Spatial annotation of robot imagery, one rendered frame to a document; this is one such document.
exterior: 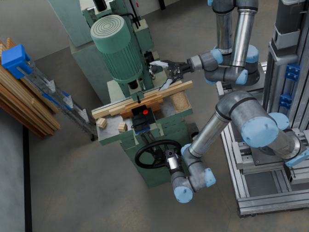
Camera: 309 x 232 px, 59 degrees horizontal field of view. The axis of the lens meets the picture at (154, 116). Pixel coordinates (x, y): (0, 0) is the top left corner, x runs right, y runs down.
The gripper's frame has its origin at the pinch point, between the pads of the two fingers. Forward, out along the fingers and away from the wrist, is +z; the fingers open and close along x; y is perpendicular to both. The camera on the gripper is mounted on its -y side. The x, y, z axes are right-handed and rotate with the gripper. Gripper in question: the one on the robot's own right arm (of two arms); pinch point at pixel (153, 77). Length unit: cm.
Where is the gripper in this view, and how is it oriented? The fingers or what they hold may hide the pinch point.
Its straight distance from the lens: 142.3
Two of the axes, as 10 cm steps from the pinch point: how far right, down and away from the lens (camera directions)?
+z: -9.4, 3.3, 0.3
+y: 1.0, 3.9, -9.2
